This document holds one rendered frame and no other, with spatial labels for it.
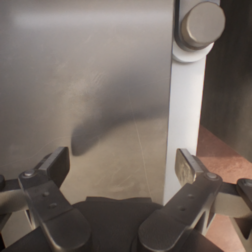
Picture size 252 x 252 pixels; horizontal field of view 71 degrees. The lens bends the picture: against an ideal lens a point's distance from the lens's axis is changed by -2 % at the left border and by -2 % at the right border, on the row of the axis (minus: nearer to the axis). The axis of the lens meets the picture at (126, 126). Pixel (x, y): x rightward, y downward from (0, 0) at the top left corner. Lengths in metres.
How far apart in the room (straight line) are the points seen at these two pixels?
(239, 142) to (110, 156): 0.40
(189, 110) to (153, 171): 0.07
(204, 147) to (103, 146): 1.07
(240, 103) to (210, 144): 0.72
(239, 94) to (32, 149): 0.47
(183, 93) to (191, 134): 0.04
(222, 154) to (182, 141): 1.07
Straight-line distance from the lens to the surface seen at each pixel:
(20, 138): 0.17
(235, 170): 1.37
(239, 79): 0.53
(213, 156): 1.25
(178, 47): 0.17
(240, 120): 0.51
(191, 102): 0.19
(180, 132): 0.20
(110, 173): 0.17
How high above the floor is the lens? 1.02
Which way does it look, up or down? 73 degrees down
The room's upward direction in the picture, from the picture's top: 178 degrees counter-clockwise
